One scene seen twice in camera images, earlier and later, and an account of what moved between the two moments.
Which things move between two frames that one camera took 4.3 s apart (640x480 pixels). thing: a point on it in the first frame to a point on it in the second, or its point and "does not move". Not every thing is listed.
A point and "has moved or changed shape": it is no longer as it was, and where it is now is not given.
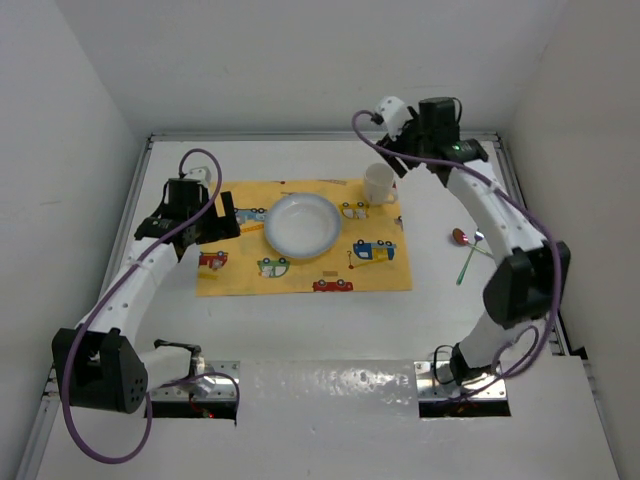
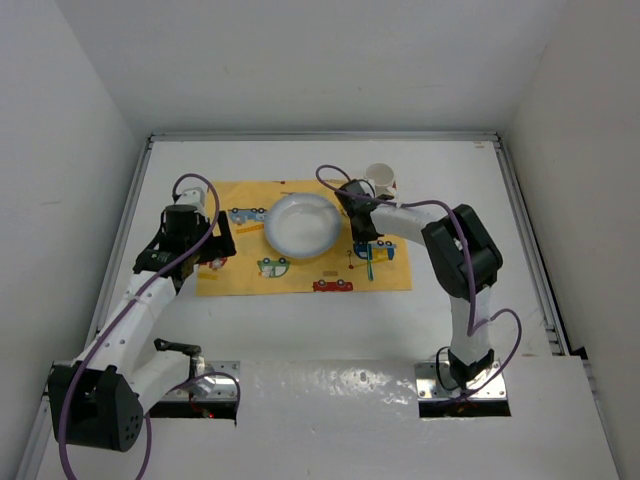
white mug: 379,184 does not move
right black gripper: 397,145 to 362,237
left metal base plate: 225,387 does not move
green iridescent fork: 478,235 has moved or changed shape
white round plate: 302,225 does not move
